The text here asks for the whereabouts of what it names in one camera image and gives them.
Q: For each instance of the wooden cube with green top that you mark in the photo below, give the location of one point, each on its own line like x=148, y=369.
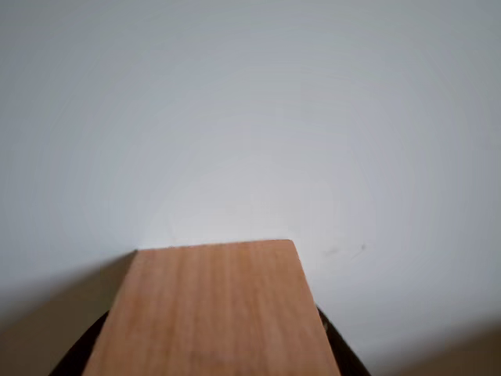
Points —
x=211, y=313

